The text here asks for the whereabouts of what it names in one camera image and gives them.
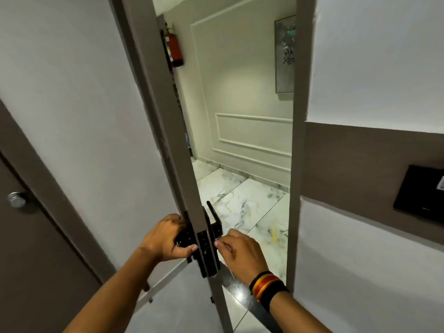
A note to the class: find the person's right hand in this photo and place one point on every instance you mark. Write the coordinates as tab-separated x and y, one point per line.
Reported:
246	256

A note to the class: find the person's left hand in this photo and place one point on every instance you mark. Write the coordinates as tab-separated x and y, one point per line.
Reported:
159	239

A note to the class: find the person's left thumb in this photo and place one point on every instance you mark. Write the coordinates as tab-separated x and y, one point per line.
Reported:
185	252

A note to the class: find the person's right fingers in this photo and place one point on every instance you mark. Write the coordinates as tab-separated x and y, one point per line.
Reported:
227	246

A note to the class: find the person's left forearm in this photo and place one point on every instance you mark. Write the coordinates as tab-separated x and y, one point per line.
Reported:
111	298

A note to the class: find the person's right forearm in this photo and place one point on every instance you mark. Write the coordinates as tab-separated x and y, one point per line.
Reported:
296	319

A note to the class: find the black door lock edge plate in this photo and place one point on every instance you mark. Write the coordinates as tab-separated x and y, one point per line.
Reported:
207	254

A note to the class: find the black red yellow thread wristbands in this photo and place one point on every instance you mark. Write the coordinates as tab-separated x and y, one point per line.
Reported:
267	288

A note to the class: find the brown door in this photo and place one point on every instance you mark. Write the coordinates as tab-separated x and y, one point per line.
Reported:
34	256

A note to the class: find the white door with grey edge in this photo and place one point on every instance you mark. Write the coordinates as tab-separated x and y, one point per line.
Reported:
163	100

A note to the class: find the silver round door knob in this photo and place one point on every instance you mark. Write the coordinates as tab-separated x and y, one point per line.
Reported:
16	200

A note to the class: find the red fire extinguisher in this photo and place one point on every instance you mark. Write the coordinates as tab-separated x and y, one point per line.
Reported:
176	45

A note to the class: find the grey door frame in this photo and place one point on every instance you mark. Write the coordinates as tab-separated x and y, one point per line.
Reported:
301	100

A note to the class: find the framed grey wall painting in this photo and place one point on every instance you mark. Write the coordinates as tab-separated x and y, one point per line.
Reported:
285	55

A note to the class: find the black wall-mounted box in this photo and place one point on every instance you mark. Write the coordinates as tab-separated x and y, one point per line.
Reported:
421	194

